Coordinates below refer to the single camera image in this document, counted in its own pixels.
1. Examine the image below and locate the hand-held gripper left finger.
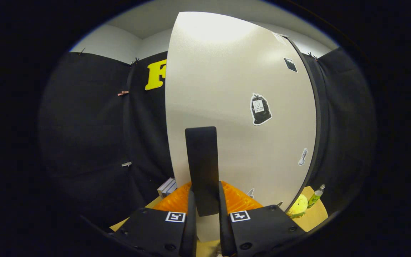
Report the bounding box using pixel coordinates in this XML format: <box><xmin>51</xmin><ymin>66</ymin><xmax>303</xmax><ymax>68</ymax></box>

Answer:
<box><xmin>108</xmin><ymin>181</ymin><xmax>198</xmax><ymax>257</ymax></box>

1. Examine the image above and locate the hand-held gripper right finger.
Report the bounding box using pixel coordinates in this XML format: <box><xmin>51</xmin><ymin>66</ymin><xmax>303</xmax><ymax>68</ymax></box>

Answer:
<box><xmin>218</xmin><ymin>181</ymin><xmax>306</xmax><ymax>257</ymax></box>

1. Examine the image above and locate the black door handle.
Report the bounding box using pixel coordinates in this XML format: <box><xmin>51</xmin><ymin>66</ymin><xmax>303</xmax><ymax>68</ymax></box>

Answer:
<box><xmin>185</xmin><ymin>126</ymin><xmax>220</xmax><ymax>217</ymax></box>

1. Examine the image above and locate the beige shoe cabinet door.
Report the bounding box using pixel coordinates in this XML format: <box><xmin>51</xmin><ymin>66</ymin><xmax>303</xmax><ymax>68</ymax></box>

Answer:
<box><xmin>165</xmin><ymin>11</ymin><xmax>317</xmax><ymax>243</ymax></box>

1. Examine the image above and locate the yellow plush toy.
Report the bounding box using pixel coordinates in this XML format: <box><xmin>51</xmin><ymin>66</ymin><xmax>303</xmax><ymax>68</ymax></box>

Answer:
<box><xmin>286</xmin><ymin>194</ymin><xmax>309</xmax><ymax>219</ymax></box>

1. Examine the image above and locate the white cover book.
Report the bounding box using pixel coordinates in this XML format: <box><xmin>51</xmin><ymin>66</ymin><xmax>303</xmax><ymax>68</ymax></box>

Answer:
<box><xmin>157</xmin><ymin>177</ymin><xmax>174</xmax><ymax>197</ymax></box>

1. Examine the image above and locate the green bottle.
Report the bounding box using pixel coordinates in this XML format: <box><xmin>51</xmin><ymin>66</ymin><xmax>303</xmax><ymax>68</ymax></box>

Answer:
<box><xmin>307</xmin><ymin>184</ymin><xmax>326</xmax><ymax>209</ymax></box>

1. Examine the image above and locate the black backdrop cloth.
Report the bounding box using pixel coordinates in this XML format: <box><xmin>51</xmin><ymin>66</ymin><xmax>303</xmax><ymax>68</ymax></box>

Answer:
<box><xmin>39</xmin><ymin>47</ymin><xmax>376</xmax><ymax>229</ymax></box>

